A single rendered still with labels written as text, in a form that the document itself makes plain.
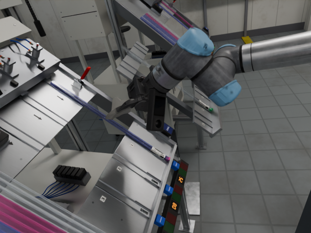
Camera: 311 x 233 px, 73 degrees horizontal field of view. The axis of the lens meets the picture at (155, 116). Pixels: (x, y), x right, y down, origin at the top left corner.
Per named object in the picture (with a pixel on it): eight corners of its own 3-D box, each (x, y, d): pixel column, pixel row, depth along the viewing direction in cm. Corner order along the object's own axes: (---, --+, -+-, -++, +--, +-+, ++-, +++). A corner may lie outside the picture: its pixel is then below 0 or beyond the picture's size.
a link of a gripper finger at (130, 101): (120, 111, 64) (146, 101, 63) (121, 116, 63) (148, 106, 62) (113, 104, 60) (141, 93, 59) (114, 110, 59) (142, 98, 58)
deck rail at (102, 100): (169, 150, 92) (177, 143, 88) (167, 153, 91) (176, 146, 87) (21, 50, 82) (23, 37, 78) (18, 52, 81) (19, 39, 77)
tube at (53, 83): (168, 159, 81) (170, 157, 81) (167, 161, 80) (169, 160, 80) (52, 82, 75) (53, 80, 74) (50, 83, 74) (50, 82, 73)
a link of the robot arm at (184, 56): (215, 56, 45) (187, 27, 44) (181, 87, 52) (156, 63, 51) (220, 46, 51) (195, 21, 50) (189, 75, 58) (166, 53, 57)
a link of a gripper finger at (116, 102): (103, 105, 66) (130, 95, 65) (106, 122, 64) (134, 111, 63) (98, 101, 64) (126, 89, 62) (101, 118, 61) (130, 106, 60)
